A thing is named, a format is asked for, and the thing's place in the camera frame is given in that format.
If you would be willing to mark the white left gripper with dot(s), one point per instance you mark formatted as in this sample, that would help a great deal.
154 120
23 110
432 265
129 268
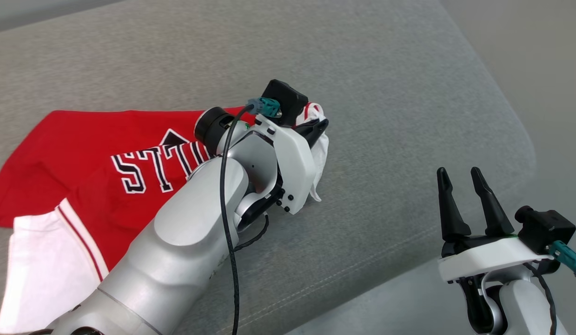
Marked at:
294 167

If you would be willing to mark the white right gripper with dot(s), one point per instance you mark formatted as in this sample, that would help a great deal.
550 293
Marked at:
492 260

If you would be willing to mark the red white basketball jersey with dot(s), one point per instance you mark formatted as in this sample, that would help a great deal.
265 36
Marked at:
60 139

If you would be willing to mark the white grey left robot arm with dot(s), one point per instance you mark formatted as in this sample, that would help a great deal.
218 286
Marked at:
176 251

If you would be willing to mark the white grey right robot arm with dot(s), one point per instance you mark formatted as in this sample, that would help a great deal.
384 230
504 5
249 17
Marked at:
525 307

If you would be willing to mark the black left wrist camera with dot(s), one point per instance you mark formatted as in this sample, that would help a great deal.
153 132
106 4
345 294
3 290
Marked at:
285 100

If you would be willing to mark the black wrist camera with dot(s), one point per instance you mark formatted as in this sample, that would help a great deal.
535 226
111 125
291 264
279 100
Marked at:
546 228
285 100

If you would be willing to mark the teal left camera connector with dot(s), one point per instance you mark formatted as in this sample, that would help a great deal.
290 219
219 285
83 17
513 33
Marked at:
267 107

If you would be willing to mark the teal camera connector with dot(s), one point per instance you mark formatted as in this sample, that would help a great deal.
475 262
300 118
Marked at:
569 258
267 107

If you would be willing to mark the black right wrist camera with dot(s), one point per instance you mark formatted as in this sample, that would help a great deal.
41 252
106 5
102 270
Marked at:
546 228

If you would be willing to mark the teal right camera connector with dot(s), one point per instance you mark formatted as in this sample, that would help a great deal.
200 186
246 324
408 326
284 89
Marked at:
569 258

